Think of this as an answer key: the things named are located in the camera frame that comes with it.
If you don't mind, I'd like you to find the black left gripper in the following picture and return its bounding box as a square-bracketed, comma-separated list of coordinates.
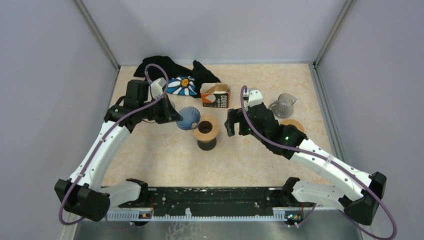
[139, 93, 184, 124]

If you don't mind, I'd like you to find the ribbed glass dripper cone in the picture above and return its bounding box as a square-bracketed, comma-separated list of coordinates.
[176, 106, 201, 131]

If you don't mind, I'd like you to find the orange coffee filter box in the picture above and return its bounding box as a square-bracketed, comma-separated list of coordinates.
[200, 83, 231, 109]

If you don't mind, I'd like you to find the brown paper coffee filter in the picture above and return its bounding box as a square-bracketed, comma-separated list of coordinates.
[206, 83, 231, 94]

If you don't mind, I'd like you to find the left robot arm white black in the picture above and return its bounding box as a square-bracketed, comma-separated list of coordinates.
[54, 77, 203, 226]

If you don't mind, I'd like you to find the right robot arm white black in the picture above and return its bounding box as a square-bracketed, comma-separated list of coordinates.
[226, 103, 387, 226]

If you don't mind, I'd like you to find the black cloth with flower print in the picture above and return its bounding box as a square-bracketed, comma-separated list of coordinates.
[133, 55, 221, 98]

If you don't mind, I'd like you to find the smoky glass pitcher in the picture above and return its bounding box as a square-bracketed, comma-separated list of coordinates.
[268, 93, 298, 119]

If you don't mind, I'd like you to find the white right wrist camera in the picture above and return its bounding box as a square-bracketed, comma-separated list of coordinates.
[243, 88, 264, 109]

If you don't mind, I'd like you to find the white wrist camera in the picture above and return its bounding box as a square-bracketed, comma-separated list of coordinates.
[150, 77, 167, 99]
[243, 88, 264, 109]

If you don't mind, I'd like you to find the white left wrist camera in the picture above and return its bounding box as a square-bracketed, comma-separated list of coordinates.
[150, 77, 167, 99]

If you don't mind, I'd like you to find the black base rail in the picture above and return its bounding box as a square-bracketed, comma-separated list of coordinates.
[145, 187, 299, 220]

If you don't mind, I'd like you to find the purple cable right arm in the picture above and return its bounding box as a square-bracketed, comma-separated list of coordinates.
[239, 85, 398, 240]

